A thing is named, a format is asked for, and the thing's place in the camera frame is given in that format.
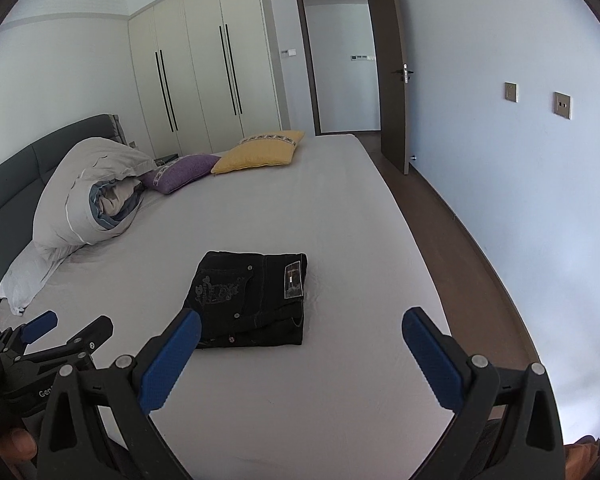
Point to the white pillow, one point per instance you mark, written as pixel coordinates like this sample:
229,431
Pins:
25,277

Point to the brown door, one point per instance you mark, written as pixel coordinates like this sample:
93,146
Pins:
392,70

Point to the orange cloth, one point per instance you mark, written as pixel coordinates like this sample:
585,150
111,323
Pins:
582,457

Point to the dark nightstand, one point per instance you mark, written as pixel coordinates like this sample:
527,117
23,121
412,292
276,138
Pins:
167,158

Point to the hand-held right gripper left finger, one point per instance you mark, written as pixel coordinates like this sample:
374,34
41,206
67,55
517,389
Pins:
172,360

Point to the black pants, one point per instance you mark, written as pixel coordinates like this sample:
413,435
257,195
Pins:
252,295

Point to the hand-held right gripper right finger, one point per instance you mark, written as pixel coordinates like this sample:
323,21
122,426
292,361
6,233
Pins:
430,365

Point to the bed with white sheet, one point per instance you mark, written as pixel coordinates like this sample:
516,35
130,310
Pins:
330,210

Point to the purple pillow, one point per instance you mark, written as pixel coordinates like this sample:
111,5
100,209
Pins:
180,172

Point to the hallway wall panel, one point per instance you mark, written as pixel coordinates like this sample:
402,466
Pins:
363,57

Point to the cream wardrobe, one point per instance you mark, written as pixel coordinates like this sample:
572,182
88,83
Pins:
205,70

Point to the wall socket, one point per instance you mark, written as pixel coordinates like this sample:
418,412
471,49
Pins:
510,92
562,105

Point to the person's left hand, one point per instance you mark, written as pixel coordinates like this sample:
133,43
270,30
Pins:
17,447

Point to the white light switch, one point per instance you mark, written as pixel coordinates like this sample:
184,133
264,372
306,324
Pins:
288,52

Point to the yellow pillow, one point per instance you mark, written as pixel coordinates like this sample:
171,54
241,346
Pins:
257,152

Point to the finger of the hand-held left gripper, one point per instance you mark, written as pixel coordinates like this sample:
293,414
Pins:
39,325
92,335

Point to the grey and blue duvet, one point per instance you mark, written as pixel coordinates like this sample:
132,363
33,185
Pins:
85,195

